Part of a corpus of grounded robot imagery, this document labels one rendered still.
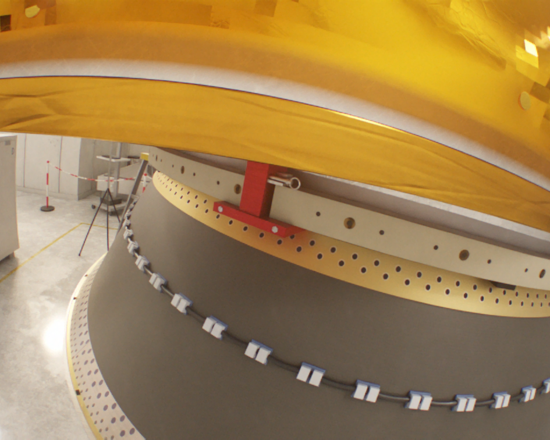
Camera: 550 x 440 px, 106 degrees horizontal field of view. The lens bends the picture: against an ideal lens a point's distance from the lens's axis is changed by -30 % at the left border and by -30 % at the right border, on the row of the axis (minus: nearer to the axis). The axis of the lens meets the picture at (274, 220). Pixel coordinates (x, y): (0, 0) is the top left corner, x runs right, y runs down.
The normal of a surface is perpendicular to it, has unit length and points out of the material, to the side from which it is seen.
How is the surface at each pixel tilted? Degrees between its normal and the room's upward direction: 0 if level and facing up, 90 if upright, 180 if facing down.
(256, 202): 90
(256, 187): 90
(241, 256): 62
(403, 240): 90
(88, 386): 43
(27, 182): 90
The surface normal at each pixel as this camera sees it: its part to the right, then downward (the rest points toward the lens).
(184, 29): 0.08, 0.36
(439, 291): -0.11, -0.26
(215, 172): -0.60, 0.10
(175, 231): -0.52, -0.39
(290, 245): -0.32, -0.32
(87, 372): -0.36, -0.66
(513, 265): -0.13, 0.24
